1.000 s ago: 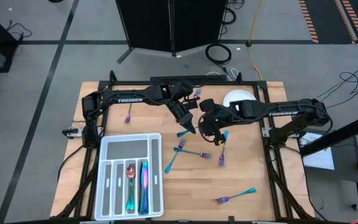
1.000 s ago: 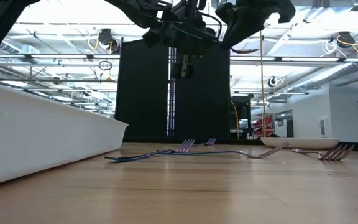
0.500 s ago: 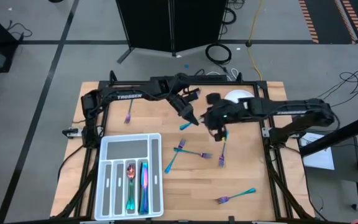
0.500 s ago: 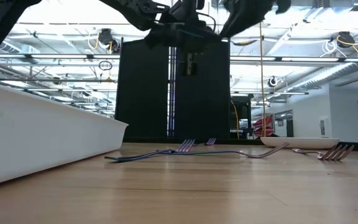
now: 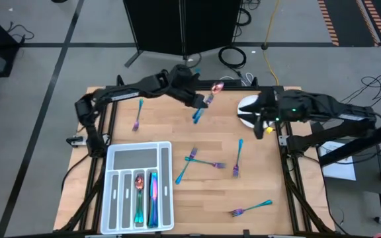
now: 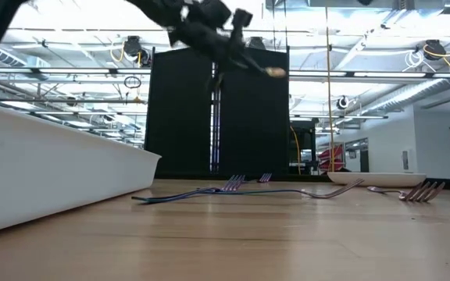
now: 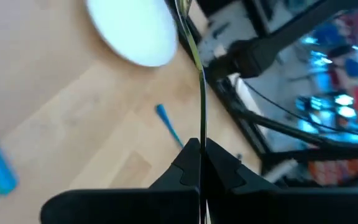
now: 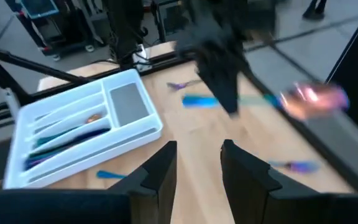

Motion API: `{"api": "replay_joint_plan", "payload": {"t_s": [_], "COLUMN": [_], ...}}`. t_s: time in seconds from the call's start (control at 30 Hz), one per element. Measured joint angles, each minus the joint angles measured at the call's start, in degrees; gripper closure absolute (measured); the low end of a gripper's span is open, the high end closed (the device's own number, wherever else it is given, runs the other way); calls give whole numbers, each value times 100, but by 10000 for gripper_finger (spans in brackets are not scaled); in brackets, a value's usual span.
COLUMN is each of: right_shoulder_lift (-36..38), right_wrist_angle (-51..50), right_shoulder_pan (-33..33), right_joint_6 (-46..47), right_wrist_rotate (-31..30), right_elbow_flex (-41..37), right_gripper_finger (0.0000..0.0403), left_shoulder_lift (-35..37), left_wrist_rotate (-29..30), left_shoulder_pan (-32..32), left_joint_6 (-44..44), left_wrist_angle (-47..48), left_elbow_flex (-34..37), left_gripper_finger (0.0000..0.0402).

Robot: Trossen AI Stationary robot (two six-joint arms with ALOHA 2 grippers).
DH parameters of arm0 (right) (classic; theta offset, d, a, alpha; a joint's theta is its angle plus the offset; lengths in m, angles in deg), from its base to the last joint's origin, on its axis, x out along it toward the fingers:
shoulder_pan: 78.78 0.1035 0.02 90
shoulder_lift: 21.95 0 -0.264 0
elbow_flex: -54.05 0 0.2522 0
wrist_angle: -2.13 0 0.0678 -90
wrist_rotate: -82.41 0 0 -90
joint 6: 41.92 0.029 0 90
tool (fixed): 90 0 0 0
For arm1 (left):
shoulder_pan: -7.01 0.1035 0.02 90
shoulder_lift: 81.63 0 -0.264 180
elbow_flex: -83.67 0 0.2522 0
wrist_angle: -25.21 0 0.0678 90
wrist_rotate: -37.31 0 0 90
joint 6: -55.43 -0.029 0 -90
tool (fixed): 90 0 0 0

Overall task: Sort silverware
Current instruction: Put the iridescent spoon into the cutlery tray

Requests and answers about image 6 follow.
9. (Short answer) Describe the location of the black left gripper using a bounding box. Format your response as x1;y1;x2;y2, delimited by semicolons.
168;0;270;75

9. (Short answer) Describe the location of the black equipment cart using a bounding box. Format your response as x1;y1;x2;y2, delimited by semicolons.
289;119;318;176

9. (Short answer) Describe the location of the white round plate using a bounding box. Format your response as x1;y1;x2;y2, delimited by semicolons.
327;172;428;188

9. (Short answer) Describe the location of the black hanging cable ring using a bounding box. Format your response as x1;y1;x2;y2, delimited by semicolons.
123;75;143;90

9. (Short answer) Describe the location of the ceiling reel with yellow cable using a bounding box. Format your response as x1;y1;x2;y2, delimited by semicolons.
422;37;450;73

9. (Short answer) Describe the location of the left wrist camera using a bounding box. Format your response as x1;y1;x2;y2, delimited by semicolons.
230;8;254;31

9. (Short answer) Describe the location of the yellow cart cable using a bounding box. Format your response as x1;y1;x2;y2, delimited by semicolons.
290;125;302;176

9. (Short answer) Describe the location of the white cutlery tray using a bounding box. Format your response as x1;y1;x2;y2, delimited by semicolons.
0;98;163;238

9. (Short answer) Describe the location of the black folding screen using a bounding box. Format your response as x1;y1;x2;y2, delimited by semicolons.
144;42;291;180

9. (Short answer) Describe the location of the red background object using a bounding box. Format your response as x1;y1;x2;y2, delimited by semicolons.
317;144;345;173

